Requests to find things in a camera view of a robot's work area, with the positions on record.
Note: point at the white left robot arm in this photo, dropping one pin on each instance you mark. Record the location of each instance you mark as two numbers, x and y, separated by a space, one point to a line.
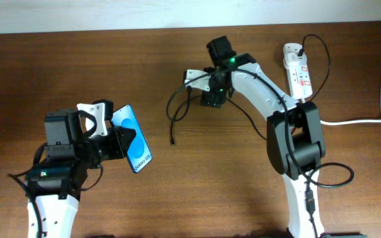
56 183

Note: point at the white charger plug adapter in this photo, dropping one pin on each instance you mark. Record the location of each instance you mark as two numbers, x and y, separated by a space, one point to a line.
292 59

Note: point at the blue Galaxy smartphone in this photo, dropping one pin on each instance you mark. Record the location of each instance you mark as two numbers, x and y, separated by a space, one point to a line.
139 154

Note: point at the white power strip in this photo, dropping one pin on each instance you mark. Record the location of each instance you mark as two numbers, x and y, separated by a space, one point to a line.
298 77

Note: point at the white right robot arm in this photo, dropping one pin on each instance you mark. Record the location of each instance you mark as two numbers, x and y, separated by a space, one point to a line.
295 142

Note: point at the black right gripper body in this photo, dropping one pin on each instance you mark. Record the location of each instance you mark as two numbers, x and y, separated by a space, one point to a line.
217 92

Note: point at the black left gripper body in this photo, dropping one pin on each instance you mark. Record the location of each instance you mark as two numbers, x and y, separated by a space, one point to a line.
110 146

